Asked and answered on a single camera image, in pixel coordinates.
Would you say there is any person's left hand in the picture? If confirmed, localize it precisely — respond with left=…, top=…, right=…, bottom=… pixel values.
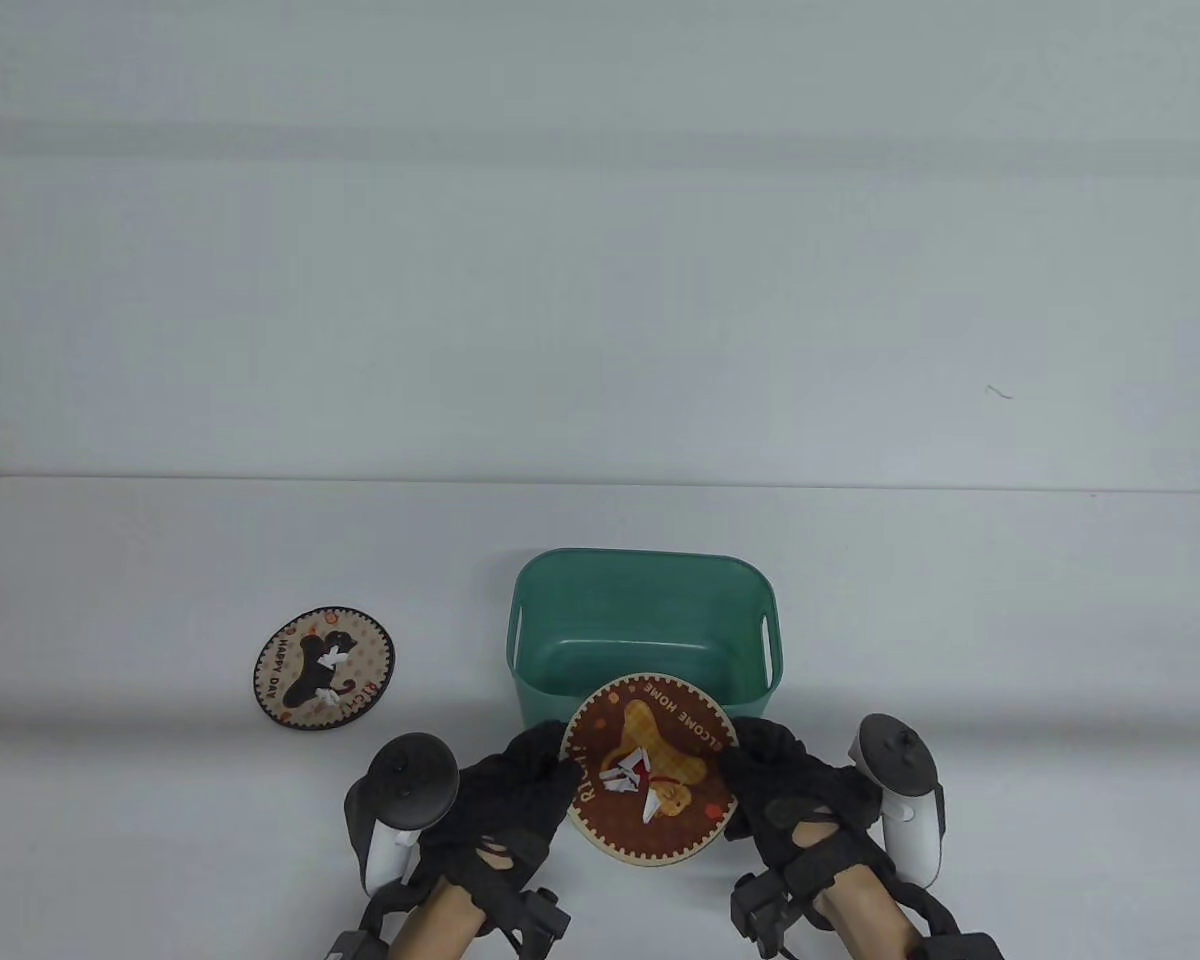
left=415, top=725, right=581, bottom=946

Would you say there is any person's right forearm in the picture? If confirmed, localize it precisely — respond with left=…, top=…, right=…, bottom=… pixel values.
left=820, top=865, right=931, bottom=960

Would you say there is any brown coaster with yellow dog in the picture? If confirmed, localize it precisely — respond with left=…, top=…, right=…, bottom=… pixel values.
left=560, top=675, right=741, bottom=866

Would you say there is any black and white right controller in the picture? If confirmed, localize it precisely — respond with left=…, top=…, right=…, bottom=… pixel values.
left=848, top=713, right=949, bottom=889

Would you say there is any black and white controller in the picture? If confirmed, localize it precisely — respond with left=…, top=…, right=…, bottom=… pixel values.
left=345, top=733, right=459, bottom=898
left=848, top=713, right=949, bottom=889

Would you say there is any black and white left controller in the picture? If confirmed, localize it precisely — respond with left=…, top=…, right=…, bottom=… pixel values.
left=345, top=733, right=459, bottom=898

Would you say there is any beige coaster with black dog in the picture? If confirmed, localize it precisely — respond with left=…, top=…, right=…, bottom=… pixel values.
left=253, top=605, right=396, bottom=729

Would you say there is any green plastic bin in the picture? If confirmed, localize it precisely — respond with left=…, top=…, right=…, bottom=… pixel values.
left=507, top=548, right=787, bottom=746

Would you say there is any person's right hand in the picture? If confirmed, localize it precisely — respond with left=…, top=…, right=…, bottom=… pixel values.
left=720, top=718, right=891, bottom=946

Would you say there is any black right wrist sensor box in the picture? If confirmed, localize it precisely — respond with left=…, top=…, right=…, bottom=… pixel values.
left=925, top=930, right=1003, bottom=960

